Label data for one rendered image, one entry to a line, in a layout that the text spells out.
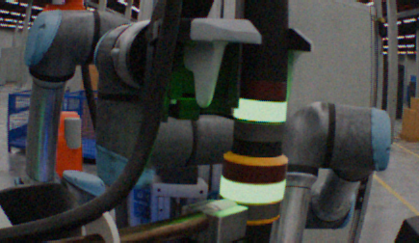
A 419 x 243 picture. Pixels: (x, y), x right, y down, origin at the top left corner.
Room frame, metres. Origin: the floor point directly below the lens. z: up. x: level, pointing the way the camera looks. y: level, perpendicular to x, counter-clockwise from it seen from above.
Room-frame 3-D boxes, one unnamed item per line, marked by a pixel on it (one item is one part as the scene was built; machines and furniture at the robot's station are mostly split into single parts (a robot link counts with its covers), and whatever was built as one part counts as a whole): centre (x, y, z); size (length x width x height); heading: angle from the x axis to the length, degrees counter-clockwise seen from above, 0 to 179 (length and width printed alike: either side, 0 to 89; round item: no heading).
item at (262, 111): (0.32, -0.03, 1.52); 0.03 x 0.03 x 0.01
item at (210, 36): (0.33, 0.00, 1.55); 0.09 x 0.03 x 0.06; 19
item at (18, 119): (7.18, 2.85, 0.49); 1.27 x 0.88 x 0.98; 179
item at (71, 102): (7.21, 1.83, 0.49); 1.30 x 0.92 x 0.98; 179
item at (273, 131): (0.32, -0.03, 1.51); 0.03 x 0.03 x 0.01
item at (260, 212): (0.32, -0.03, 1.46); 0.04 x 0.04 x 0.01
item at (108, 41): (0.57, 0.10, 1.55); 0.11 x 0.08 x 0.09; 27
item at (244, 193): (0.32, -0.03, 1.47); 0.04 x 0.04 x 0.01
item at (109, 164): (0.58, 0.08, 1.45); 0.11 x 0.08 x 0.11; 125
